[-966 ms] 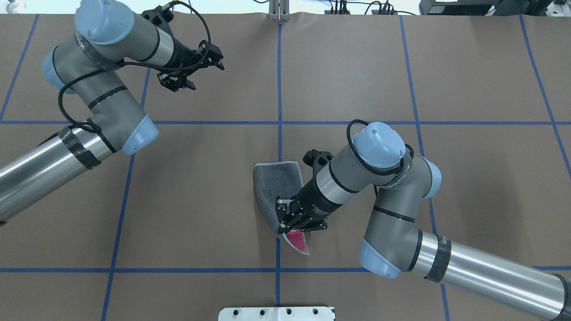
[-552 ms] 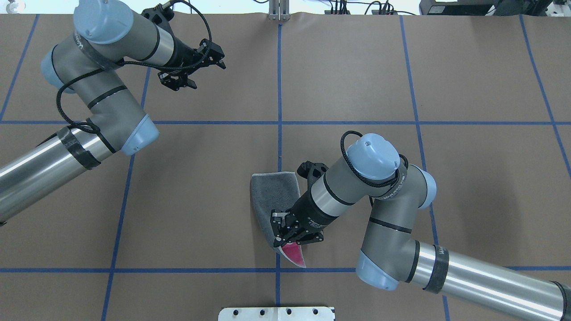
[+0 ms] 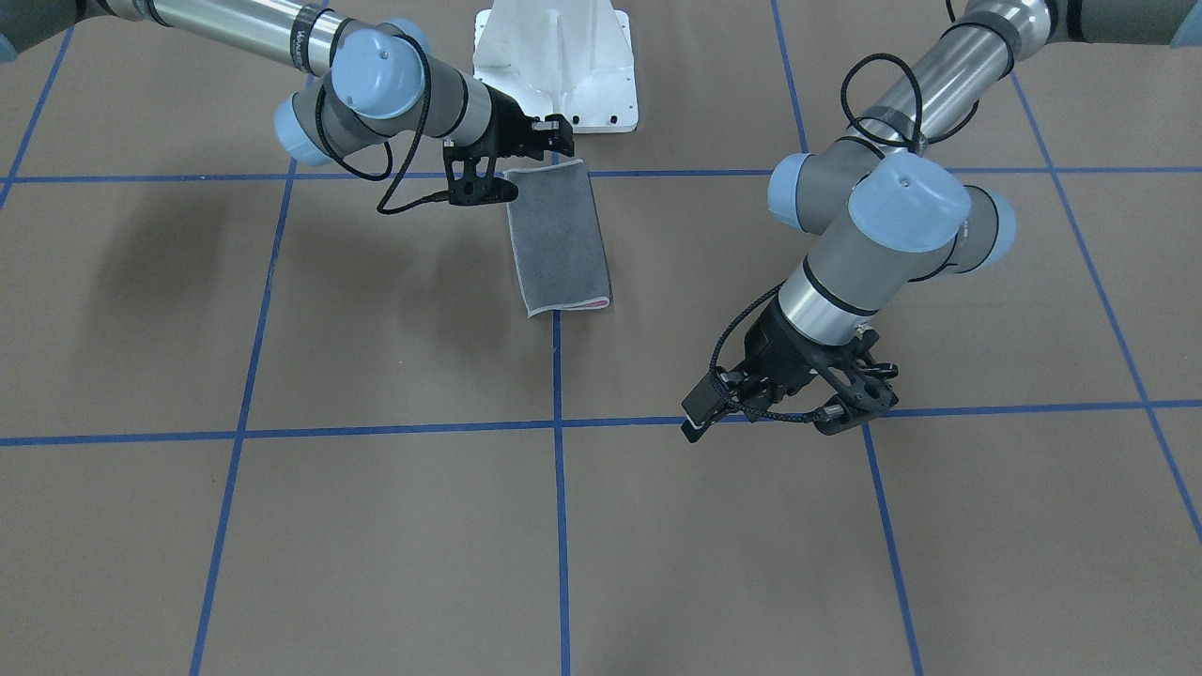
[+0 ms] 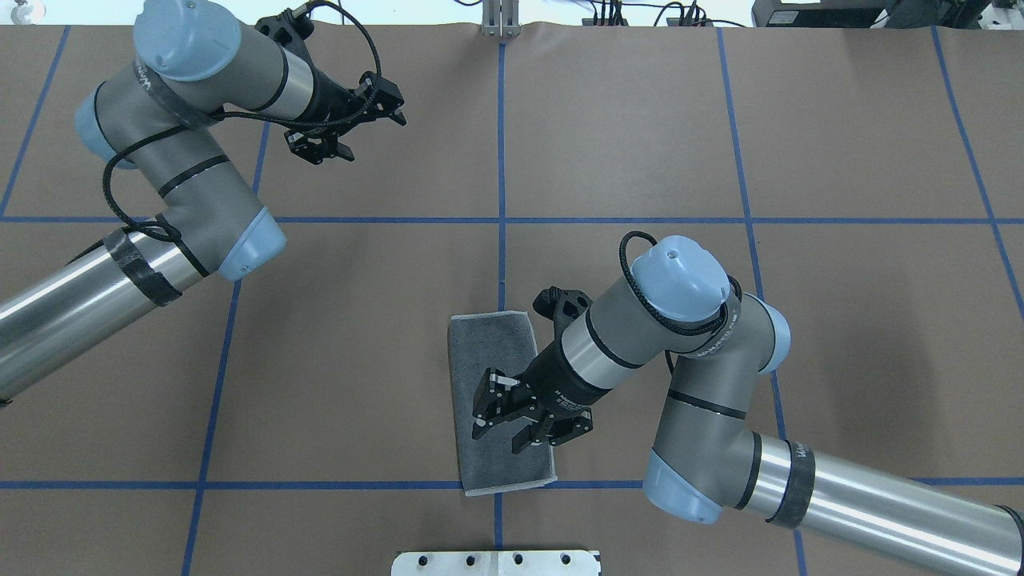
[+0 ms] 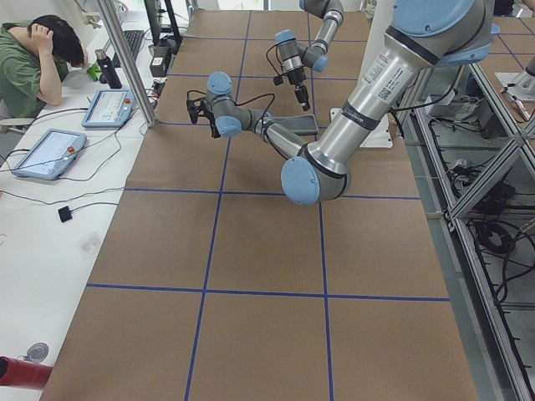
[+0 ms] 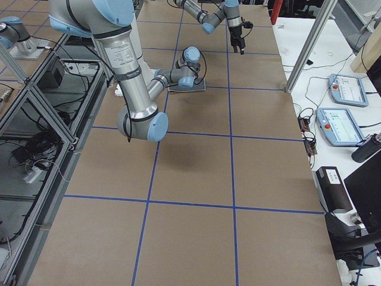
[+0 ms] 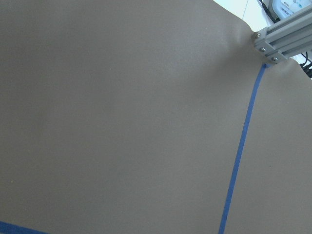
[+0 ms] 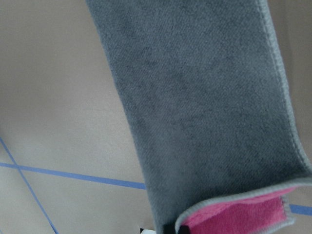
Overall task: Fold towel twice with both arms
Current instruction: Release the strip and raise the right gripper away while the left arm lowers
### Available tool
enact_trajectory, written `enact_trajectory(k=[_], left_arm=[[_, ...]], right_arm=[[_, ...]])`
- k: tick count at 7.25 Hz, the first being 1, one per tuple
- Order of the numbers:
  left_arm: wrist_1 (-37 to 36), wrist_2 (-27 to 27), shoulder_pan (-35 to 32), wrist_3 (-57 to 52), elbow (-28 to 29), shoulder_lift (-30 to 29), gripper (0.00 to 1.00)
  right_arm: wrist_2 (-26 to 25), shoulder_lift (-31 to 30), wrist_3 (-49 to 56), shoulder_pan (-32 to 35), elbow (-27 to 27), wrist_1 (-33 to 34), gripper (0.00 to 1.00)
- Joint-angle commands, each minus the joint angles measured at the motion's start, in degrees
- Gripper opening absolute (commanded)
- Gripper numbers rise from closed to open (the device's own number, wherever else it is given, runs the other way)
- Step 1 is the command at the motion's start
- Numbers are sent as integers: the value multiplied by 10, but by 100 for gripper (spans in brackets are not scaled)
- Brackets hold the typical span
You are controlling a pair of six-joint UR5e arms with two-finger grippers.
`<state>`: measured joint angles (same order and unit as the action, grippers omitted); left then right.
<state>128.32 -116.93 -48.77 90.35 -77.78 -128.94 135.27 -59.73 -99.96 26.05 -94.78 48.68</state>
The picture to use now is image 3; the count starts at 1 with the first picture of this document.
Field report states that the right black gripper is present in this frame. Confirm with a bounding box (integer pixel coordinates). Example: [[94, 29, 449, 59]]
[[478, 91, 576, 160]]

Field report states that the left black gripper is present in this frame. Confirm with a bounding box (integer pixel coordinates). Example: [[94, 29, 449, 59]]
[[680, 300, 857, 444]]

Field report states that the pink and grey towel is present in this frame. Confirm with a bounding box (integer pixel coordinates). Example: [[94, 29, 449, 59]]
[[502, 159, 612, 319]]

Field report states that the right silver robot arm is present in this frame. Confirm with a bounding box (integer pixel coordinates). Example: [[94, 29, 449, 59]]
[[2, 1, 575, 166]]

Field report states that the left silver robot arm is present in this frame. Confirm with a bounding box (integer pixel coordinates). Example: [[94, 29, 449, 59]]
[[680, 1, 1200, 441]]

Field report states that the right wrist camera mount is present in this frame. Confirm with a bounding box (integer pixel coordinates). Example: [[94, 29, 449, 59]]
[[442, 143, 519, 207]]

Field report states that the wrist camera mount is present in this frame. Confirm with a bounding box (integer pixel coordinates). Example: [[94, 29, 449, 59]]
[[442, 143, 519, 207], [811, 327, 899, 435]]

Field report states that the black camera cable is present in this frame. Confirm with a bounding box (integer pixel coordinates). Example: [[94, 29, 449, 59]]
[[708, 281, 827, 423], [314, 38, 452, 217]]

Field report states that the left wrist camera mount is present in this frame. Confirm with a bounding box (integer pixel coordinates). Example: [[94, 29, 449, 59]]
[[811, 327, 899, 435]]

